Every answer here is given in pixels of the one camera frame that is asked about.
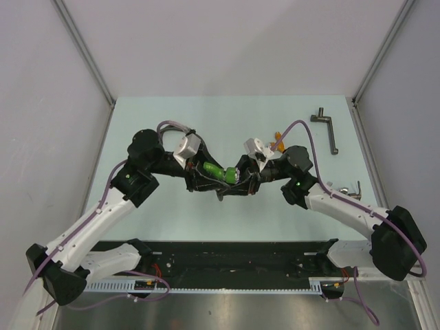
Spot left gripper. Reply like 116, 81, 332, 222
148, 144, 233, 193

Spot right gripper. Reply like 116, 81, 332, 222
217, 154, 292, 197

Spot green water faucet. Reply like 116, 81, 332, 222
203, 162, 240, 184

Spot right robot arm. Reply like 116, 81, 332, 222
211, 146, 427, 281

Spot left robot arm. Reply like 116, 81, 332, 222
25, 129, 238, 306

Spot orange water faucet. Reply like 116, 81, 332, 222
269, 131, 285, 153

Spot chrome faucet white fittings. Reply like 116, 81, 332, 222
337, 180, 362, 201

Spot dark metal faucet spout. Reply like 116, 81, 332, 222
310, 107, 339, 155

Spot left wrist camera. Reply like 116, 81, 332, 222
173, 133, 201, 168

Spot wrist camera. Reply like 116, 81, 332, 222
173, 133, 201, 168
243, 138, 274, 172

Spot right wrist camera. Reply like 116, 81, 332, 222
243, 138, 274, 172

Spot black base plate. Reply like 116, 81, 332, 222
70, 240, 399, 289

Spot white slotted cable duct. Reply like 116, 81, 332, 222
85, 277, 322, 295

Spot left aluminium frame post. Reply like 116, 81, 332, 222
51, 0, 116, 109

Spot aluminium frame post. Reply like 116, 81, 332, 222
51, 0, 116, 109
351, 0, 418, 107

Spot right aluminium frame post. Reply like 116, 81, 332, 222
351, 0, 418, 107

